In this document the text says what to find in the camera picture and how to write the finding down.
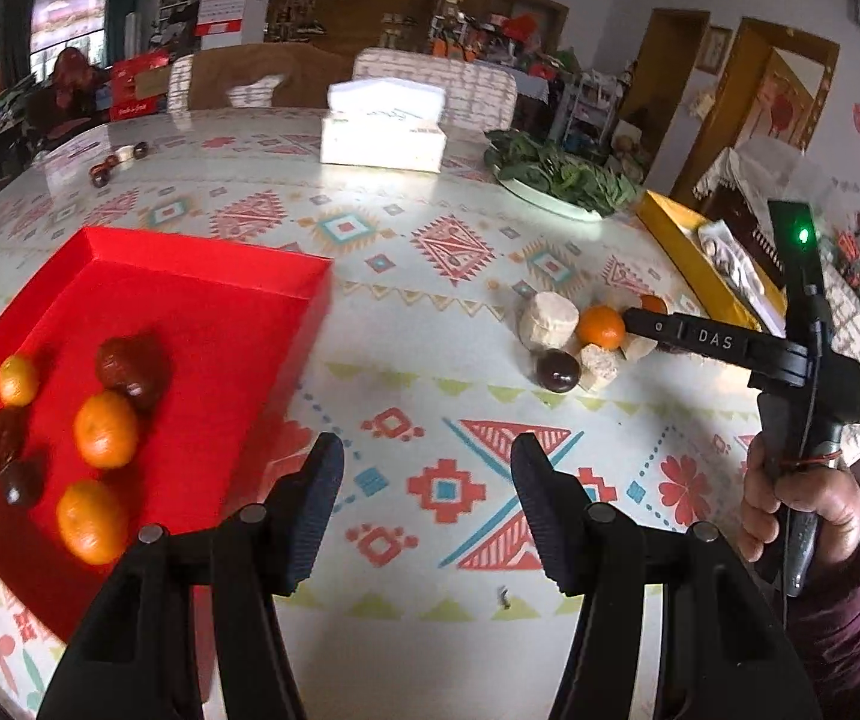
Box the framed wall picture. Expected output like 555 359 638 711
702 26 734 76

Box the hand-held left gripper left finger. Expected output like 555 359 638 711
38 433 346 720

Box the brown covered chair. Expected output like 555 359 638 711
167 43 356 112

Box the large white round chunk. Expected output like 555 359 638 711
517 291 581 352

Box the small orange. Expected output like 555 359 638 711
0 356 41 407

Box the person's right hand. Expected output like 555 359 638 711
739 433 860 565

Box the person's right forearm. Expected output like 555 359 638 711
781 499 860 707

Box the white patterned chair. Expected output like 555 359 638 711
352 47 519 132

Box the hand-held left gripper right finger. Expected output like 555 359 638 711
511 433 825 720

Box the silver white package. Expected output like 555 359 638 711
697 219 768 299

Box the dark purple passion fruit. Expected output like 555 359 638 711
535 349 581 393

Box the white tissue box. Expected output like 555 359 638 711
320 79 449 173

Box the large dark red fruit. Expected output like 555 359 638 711
95 331 173 413

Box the plate of green leaves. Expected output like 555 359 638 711
484 129 645 223

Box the yellow box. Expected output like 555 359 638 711
636 190 789 335

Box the red tray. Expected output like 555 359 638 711
0 225 335 642

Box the window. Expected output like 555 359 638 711
28 0 112 76

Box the cluttered goods shelf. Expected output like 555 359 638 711
380 0 573 80

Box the patterned tablecloth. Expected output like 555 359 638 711
0 108 860 720

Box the red gift box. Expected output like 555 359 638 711
106 51 173 122

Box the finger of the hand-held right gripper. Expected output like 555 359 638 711
623 307 759 374

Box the wooden door frame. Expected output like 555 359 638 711
670 17 842 207

